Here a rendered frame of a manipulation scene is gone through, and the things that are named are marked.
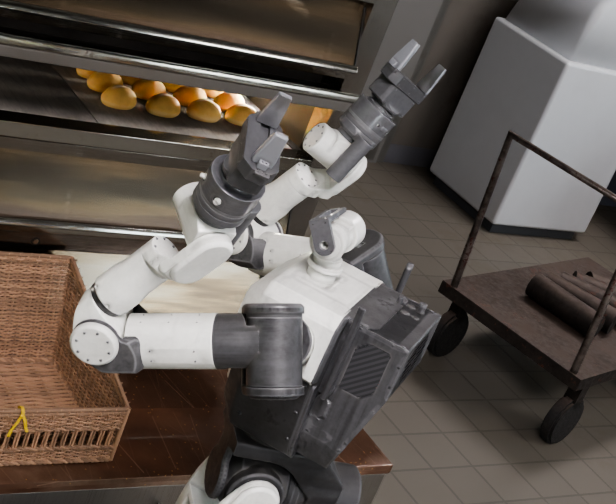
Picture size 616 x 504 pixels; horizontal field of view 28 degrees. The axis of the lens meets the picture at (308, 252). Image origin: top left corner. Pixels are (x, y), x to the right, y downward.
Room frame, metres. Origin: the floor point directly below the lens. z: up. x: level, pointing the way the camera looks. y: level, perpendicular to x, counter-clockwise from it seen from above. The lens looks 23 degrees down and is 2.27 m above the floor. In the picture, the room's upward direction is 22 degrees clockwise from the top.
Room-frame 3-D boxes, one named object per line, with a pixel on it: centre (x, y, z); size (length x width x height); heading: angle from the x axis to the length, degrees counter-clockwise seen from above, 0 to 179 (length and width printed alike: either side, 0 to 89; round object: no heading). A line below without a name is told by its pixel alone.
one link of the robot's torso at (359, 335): (1.98, -0.09, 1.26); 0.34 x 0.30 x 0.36; 166
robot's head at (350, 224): (2.00, -0.04, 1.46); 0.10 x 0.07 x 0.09; 166
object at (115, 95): (3.33, 0.61, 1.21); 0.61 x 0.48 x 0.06; 39
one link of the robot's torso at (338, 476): (2.02, -0.12, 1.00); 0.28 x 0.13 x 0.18; 111
